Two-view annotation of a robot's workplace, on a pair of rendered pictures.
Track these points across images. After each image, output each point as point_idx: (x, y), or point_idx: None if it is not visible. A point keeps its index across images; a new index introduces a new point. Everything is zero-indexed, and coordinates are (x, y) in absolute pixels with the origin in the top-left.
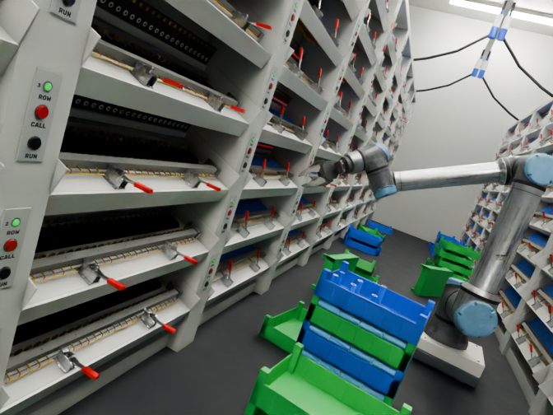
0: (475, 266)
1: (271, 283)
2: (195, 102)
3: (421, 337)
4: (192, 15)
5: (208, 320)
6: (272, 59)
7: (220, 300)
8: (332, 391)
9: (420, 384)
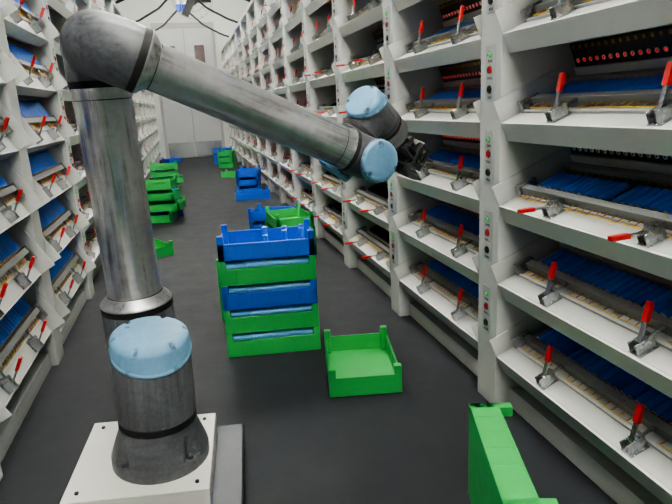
0: (156, 258)
1: (523, 425)
2: None
3: (210, 416)
4: (358, 78)
5: (426, 331)
6: (385, 64)
7: (441, 326)
8: None
9: None
